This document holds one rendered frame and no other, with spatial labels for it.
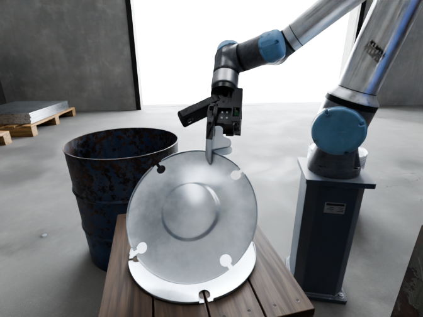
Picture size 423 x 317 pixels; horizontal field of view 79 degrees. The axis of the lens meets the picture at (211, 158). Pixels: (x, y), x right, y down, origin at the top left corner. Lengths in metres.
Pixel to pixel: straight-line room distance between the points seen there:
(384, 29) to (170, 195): 0.55
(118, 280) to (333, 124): 0.56
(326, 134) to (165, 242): 0.43
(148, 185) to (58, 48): 4.34
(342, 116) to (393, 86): 5.29
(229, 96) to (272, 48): 0.15
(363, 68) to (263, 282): 0.49
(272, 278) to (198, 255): 0.16
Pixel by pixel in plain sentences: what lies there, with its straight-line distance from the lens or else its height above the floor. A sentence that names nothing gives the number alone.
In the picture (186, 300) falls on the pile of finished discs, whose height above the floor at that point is 0.35.
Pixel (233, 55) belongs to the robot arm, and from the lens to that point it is 0.72.
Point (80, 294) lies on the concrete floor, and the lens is 1.12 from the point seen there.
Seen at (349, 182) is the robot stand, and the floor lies 0.45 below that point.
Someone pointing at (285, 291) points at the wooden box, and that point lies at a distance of 0.57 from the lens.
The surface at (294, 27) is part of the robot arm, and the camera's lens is 0.81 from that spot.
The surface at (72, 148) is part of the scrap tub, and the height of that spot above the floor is 0.45.
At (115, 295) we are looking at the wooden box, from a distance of 0.58.
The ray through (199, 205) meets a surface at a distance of 0.56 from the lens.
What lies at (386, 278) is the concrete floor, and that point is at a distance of 1.25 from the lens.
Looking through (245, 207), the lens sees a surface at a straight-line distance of 0.55.
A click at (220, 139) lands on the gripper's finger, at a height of 0.59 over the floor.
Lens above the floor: 0.76
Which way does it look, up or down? 21 degrees down
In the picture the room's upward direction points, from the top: straight up
